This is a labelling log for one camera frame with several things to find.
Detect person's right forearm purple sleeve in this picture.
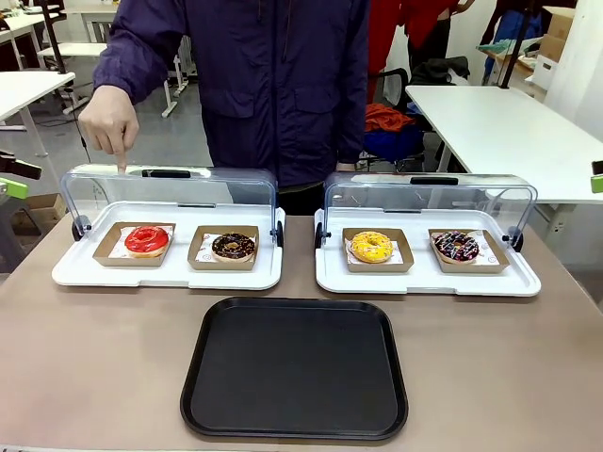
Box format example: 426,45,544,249
92,0,194,107

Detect person's left forearm purple sleeve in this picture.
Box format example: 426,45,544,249
334,27,372,166

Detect brown cardboard donut tray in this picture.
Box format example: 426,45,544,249
91,221,177,268
427,228,512,275
187,224,261,272
341,228,416,275

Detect red glazed donut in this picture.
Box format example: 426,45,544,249
123,225,171,259

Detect chocolate sprinkled donut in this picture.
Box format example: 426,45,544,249
210,232,257,264

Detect yellow sprinkled donut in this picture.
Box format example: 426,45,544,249
350,230,395,264

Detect black plastic serving tray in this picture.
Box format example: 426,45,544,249
180,296,409,442

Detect person's right hand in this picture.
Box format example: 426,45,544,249
77,86,141,175

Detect brown cardboard floor box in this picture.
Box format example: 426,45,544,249
12,192,68,233

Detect large white office table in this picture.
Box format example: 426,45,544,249
404,84,603,205

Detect white paper liner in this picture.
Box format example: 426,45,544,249
431,230,496,266
108,225,177,261
198,231,259,265
346,234,406,266

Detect clear display case lid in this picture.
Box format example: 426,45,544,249
62,163,286,249
314,171,539,253

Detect white background desk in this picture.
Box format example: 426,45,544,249
36,41,109,59

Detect stacked cardboard boxes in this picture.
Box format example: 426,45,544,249
532,5,579,87

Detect white display case base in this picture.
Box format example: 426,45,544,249
314,206,543,298
51,201,285,291

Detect blue bag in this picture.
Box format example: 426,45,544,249
364,125,426,162

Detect orange red cloth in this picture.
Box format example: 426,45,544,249
365,103,416,134

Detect black office chair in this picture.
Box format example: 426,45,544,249
375,56,472,173

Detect person in red clothes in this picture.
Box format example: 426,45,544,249
368,0,478,77

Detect person's torso purple jacket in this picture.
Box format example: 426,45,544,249
173,0,371,189

